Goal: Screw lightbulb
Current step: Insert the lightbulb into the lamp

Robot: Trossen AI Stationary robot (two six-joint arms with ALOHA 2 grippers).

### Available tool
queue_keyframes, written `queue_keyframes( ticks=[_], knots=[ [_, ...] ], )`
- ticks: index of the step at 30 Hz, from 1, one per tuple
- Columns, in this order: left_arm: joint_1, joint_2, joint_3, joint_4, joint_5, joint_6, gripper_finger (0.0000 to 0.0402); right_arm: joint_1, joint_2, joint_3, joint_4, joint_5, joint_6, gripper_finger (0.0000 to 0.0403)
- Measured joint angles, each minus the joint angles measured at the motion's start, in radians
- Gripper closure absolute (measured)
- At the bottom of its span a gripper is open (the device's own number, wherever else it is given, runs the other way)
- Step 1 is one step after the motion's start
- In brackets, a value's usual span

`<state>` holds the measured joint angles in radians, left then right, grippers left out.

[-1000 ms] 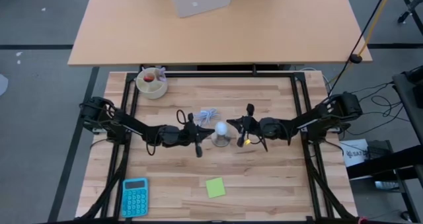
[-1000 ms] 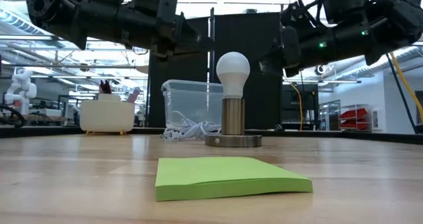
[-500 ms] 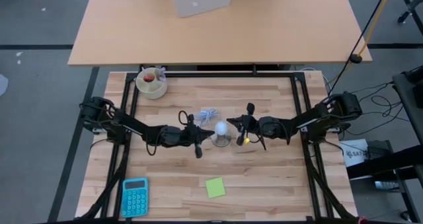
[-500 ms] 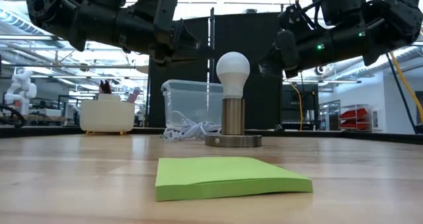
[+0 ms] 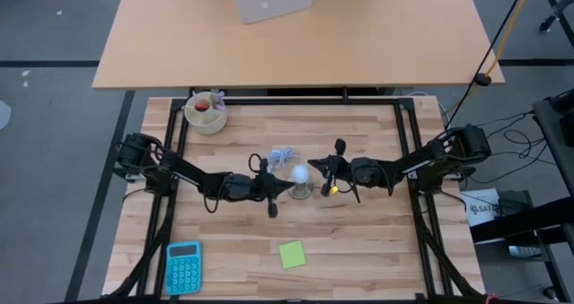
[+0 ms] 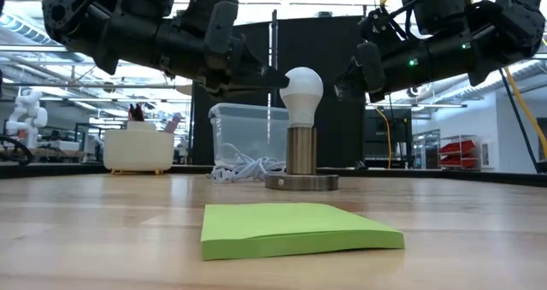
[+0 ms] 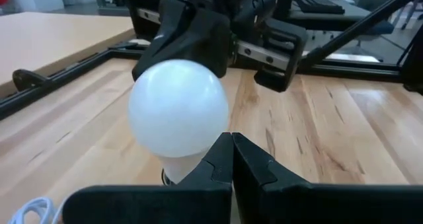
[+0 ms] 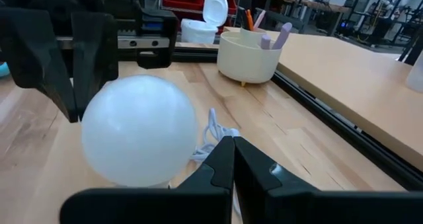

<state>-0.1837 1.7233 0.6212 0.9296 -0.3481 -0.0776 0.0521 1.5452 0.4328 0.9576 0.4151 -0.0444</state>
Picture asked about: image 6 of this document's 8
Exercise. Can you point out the shelf with red bins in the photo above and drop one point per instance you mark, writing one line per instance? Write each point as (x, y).
(459, 153)

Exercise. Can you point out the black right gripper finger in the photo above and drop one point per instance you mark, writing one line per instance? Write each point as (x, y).
(348, 84)

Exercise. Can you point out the clear plastic storage bin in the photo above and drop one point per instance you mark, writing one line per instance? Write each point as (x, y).
(248, 127)

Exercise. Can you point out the black aluminium table frame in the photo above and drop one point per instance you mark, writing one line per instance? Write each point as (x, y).
(64, 170)

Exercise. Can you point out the brass lamp socket base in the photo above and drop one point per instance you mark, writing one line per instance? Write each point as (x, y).
(301, 153)

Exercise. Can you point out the black metal stand pole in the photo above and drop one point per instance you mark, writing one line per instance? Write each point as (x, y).
(274, 33)

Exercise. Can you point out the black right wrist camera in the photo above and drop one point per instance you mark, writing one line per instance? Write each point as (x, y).
(378, 25)

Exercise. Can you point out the white round desk organizer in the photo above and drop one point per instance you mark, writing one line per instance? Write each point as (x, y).
(139, 151)

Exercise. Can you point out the pink purple tool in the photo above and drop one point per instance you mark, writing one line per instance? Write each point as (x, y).
(172, 123)

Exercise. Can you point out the black equipment cart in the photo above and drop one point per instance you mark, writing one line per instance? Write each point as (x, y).
(378, 131)

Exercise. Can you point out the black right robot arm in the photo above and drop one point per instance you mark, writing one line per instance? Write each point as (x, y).
(470, 46)

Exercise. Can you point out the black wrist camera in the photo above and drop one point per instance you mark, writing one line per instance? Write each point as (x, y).
(378, 25)
(192, 3)

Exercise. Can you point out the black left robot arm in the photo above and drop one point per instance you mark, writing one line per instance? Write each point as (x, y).
(128, 37)

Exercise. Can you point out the white lightbulb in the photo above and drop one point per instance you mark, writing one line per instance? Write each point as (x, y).
(301, 93)

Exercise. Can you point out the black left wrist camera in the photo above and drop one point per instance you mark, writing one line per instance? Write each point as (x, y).
(192, 3)

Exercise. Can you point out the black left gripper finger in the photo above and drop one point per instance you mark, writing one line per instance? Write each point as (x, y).
(269, 79)

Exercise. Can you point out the green sticky note pad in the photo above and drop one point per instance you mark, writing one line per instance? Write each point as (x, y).
(290, 230)

